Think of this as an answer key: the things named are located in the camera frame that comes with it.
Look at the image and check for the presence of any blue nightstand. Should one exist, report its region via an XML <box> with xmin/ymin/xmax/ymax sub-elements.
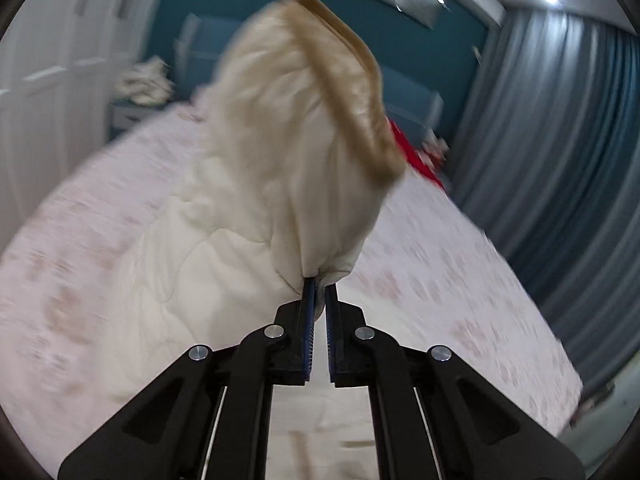
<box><xmin>108</xmin><ymin>100</ymin><xmax>153</xmax><ymax>140</ymax></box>

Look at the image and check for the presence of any cream padded hooded coat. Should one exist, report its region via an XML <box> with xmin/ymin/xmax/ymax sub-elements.
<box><xmin>115</xmin><ymin>0</ymin><xmax>407</xmax><ymax>480</ymax></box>

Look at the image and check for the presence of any grey curtain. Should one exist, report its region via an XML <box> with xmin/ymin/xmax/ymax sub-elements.
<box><xmin>444</xmin><ymin>7</ymin><xmax>640</xmax><ymax>397</ymax></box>

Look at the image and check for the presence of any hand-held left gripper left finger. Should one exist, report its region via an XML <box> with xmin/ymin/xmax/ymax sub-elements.
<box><xmin>57</xmin><ymin>277</ymin><xmax>317</xmax><ymax>480</ymax></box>

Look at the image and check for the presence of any pile of pale clothes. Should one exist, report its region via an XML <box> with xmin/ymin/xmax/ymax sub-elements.
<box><xmin>114</xmin><ymin>56</ymin><xmax>176</xmax><ymax>107</ymax></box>

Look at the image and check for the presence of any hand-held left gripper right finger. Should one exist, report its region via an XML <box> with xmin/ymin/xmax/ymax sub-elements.
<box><xmin>325</xmin><ymin>282</ymin><xmax>586</xmax><ymax>480</ymax></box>

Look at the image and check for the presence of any red cloth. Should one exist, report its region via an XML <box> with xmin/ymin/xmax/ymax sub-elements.
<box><xmin>386</xmin><ymin>117</ymin><xmax>449</xmax><ymax>194</ymax></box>

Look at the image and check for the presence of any blue padded headboard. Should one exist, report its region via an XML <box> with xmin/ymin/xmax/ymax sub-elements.
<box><xmin>174</xmin><ymin>12</ymin><xmax>444</xmax><ymax>137</ymax></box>

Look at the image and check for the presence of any white wardrobe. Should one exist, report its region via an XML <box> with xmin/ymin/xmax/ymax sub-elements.
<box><xmin>0</xmin><ymin>0</ymin><xmax>177</xmax><ymax>243</ymax></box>

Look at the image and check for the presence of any pink floral bedspread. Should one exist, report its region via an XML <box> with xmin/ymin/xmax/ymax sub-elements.
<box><xmin>0</xmin><ymin>100</ymin><xmax>585</xmax><ymax>480</ymax></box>

